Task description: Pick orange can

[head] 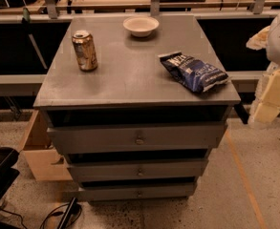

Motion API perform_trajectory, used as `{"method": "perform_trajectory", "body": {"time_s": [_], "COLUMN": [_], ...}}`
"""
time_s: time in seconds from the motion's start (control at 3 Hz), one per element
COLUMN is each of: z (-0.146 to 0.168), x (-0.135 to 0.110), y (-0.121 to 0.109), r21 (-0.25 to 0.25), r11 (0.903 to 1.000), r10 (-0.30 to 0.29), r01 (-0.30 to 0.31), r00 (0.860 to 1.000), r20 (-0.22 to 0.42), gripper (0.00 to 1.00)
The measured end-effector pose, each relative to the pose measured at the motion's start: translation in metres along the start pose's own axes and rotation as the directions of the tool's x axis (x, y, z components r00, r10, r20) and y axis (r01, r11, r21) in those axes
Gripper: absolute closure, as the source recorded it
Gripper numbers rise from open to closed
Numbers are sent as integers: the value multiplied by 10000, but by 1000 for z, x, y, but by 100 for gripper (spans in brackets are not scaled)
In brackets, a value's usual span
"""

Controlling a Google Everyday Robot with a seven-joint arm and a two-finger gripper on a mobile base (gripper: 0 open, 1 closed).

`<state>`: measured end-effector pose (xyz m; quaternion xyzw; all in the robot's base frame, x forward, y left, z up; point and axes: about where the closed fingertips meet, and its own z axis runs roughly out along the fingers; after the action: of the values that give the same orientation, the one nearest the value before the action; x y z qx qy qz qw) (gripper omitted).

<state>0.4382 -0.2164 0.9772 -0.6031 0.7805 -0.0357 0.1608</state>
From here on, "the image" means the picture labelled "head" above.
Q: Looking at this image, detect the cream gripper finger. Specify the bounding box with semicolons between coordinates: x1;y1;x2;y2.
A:
246;26;269;51

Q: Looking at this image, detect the orange soda can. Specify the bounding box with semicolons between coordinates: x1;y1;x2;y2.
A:
72;31;97;72

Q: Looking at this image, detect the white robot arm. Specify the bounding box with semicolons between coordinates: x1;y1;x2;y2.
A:
246;12;280;126

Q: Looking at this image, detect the blue chip bag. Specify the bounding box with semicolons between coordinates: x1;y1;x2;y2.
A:
159;52;229;94

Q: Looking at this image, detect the top grey drawer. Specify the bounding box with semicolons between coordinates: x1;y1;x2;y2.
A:
48;122;227;154

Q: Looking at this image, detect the grey drawer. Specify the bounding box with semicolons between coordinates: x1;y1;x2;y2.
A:
48;122;227;154
77;182;197;201
68;159;208;182

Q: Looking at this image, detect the white bowl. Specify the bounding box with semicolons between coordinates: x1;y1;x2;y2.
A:
123;16;160;37

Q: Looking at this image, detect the grey drawer cabinet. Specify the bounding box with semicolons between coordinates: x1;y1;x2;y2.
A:
34;14;240;198

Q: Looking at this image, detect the middle grey drawer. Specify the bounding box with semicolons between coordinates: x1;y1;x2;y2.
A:
68;159;208;182

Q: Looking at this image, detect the bottom grey drawer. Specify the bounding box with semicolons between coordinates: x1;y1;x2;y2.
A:
77;182;197;201

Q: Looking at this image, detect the black device on floor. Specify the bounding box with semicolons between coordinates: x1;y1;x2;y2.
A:
56;198;79;229

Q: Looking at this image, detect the wooden box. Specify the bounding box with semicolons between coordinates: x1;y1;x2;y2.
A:
18;110;72;181

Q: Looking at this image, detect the black floor cable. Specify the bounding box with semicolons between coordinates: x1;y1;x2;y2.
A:
0;202;83;229

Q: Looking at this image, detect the grey shelf rail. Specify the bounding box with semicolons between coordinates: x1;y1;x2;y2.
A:
0;74;45;96

